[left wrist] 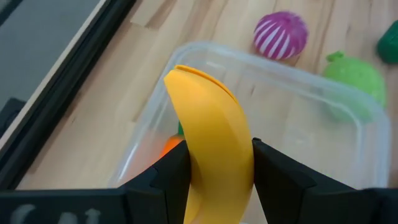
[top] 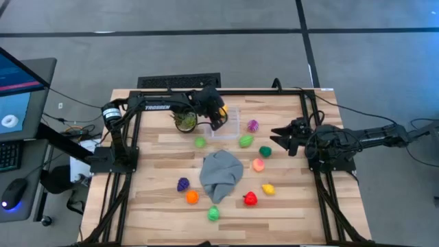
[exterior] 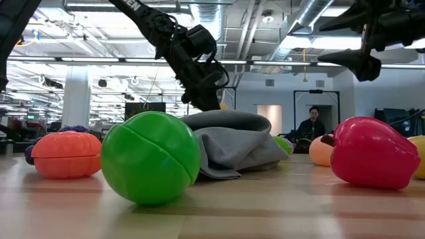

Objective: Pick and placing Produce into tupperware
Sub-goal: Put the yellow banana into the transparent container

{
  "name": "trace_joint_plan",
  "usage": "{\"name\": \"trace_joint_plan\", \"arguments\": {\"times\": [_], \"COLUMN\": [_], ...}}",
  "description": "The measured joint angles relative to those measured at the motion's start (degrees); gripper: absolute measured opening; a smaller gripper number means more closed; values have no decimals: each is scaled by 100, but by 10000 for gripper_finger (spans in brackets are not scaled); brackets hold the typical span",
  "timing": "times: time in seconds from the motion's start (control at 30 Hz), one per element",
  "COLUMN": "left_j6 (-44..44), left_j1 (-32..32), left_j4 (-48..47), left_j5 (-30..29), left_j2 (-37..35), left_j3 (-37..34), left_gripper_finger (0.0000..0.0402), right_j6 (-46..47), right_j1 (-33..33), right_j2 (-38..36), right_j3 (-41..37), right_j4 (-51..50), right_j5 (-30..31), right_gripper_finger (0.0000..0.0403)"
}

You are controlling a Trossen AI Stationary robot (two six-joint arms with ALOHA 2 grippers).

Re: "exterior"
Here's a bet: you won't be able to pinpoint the green two-part toy fruit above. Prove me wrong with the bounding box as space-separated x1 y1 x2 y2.
100 111 202 206

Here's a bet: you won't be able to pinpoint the purple toy grapes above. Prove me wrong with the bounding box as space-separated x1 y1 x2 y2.
25 125 94 166

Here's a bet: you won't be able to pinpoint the potted succulent plant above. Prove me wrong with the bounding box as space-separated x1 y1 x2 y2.
127 105 150 120

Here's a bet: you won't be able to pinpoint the white pillar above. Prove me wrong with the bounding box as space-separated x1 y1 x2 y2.
61 65 93 129

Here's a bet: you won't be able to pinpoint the dark background monitors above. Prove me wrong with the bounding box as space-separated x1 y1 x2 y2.
374 108 425 137

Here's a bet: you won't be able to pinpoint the black screen panel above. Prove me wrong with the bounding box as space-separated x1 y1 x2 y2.
124 102 167 122

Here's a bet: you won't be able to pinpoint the black frame stand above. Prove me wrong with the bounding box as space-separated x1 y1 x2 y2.
293 89 341 133

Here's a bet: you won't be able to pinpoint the black beam with light strips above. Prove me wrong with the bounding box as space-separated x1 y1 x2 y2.
6 56 425 70

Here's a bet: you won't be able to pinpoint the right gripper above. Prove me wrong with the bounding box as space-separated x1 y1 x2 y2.
317 0 425 82

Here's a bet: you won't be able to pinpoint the yellow toy lemon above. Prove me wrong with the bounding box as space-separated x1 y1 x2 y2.
407 135 425 181

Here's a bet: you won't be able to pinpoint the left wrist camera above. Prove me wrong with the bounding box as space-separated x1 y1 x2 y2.
187 24 217 56

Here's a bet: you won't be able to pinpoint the peach toy fruit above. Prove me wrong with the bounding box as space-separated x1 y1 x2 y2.
308 134 335 167

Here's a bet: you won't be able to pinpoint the small green toy fruit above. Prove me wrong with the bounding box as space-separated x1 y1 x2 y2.
272 135 293 156

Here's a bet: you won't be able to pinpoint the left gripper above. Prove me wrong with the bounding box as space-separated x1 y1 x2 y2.
149 13 230 113

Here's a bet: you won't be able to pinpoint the person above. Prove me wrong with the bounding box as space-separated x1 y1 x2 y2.
288 106 327 142

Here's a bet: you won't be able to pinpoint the red toy bell pepper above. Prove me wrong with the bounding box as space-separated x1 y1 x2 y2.
320 116 422 191

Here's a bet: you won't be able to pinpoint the grey cloth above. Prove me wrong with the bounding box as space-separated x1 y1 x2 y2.
181 109 290 181

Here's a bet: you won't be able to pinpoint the orange toy pumpkin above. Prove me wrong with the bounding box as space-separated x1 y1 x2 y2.
31 130 102 180

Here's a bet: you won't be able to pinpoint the silver ceiling air duct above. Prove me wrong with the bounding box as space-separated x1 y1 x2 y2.
189 2 227 110
262 0 335 72

